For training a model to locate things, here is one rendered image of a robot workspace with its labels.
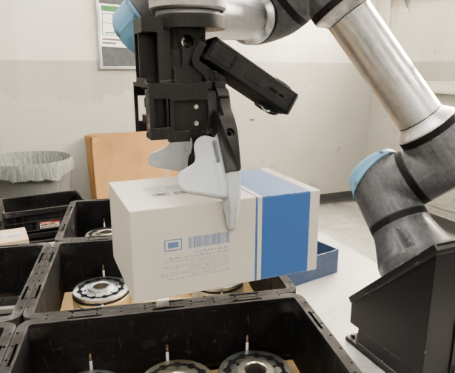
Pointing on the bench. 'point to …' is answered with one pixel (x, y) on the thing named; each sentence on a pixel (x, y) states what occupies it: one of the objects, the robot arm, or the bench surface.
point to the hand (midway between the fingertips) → (211, 209)
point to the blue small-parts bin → (325, 257)
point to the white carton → (211, 234)
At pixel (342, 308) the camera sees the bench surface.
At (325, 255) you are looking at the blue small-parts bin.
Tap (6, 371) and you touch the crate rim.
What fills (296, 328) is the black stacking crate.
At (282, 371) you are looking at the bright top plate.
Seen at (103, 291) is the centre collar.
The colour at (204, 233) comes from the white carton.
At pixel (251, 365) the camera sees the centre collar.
